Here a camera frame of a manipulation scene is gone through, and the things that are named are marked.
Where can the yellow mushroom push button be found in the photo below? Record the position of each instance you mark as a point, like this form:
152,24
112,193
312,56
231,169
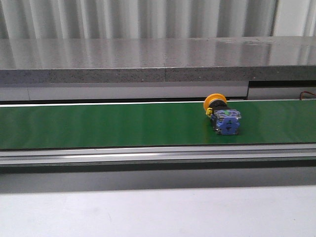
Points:
224,120

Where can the white pleated curtain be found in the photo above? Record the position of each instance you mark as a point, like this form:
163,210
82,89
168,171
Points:
138,19

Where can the grey speckled stone counter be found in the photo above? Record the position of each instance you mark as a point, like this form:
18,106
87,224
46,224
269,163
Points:
54,61

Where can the aluminium conveyor frame rail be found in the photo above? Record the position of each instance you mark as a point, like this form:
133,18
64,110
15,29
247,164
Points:
158,158

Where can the green conveyor belt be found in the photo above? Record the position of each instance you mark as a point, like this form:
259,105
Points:
152,124

